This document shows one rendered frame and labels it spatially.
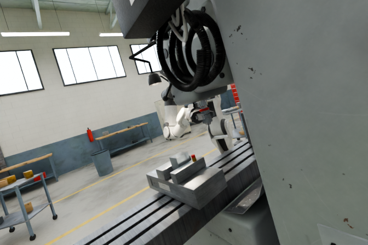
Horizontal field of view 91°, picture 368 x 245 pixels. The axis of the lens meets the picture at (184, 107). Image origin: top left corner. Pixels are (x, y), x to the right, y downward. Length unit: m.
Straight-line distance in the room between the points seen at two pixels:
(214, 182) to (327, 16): 0.55
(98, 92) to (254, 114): 8.16
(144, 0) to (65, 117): 7.86
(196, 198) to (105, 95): 7.96
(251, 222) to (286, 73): 0.50
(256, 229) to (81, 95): 7.98
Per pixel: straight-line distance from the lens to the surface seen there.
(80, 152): 8.17
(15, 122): 8.24
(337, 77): 0.33
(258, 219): 0.72
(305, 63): 0.34
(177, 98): 0.81
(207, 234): 0.96
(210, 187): 0.67
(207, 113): 0.82
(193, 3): 0.67
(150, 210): 0.76
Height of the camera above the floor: 1.33
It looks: 2 degrees down
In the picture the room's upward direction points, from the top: 16 degrees counter-clockwise
